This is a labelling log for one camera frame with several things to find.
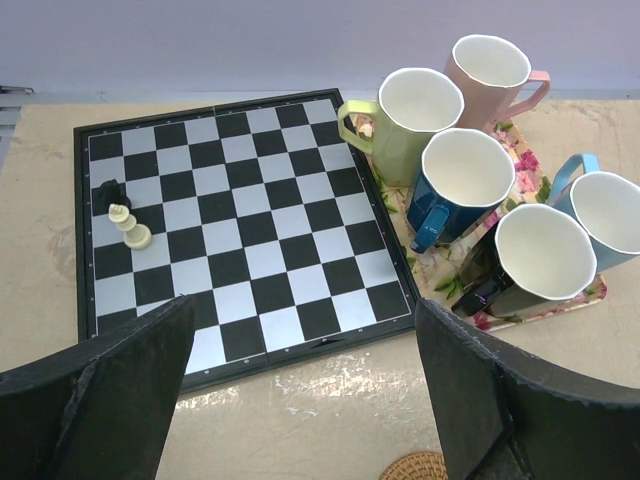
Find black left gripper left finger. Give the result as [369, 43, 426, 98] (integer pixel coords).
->
[1, 295, 196, 479]

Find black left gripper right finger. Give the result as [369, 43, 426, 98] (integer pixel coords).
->
[415, 299, 639, 479]

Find floral serving tray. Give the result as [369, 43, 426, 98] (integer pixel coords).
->
[368, 120, 608, 331]

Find black mug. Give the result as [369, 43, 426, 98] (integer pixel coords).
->
[451, 203, 597, 317]

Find white chess king piece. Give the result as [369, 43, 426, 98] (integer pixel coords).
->
[108, 203, 152, 250]

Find black chess piece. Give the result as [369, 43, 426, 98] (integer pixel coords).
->
[97, 179, 132, 210]

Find light blue mug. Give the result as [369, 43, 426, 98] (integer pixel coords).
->
[547, 153, 639, 273]

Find dark blue mug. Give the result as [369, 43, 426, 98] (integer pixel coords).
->
[407, 128, 516, 253]

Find black and silver chessboard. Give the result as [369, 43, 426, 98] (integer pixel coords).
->
[74, 88, 418, 392]

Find light green mug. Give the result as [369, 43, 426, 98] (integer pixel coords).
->
[337, 67, 465, 187]

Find pink mug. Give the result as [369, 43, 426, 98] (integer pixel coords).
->
[444, 34, 551, 133]

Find aluminium frame rail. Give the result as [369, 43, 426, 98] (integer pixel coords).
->
[0, 85, 35, 135]

